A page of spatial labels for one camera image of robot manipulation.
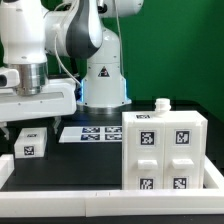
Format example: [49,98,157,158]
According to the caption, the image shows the white marker base sheet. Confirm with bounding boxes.
[59,126,122,143]

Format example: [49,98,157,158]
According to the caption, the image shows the white right fence piece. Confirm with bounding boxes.
[204,157,224,190]

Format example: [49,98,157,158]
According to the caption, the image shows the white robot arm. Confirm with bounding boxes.
[0,0,144,133]

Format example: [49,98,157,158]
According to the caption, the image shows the white front fence bar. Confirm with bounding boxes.
[0,189,224,218]

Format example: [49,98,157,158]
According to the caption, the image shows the white fence piece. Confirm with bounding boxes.
[204,157,224,190]
[0,154,14,189]

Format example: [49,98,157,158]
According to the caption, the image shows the small white cabinet top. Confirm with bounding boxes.
[14,127,47,158]

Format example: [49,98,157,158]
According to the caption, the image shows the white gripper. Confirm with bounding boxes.
[0,78,76,140]

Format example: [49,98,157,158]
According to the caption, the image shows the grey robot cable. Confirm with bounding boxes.
[53,0,83,88]

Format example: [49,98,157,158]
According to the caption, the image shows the white left fence piece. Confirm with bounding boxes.
[0,154,14,189]

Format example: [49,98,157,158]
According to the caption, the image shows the white cabinet door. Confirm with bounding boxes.
[164,120,207,190]
[122,119,165,191]

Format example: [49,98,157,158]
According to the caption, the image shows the white cabinet body box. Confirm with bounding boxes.
[122,98,207,189]

